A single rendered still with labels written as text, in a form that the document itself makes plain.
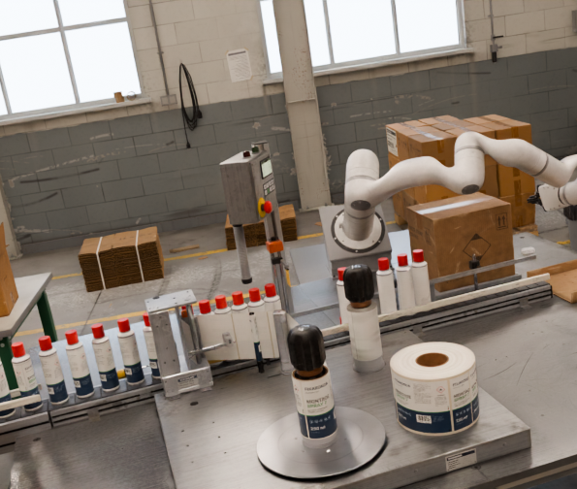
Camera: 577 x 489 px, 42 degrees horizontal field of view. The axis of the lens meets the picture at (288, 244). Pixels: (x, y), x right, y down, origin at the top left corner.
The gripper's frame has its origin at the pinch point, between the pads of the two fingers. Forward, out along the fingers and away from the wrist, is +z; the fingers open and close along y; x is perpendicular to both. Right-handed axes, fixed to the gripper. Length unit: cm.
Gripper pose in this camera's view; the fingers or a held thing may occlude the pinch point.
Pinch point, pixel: (533, 199)
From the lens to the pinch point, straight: 304.0
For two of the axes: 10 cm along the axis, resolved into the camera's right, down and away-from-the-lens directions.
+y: -3.4, -9.3, -1.1
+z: -4.8, 0.7, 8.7
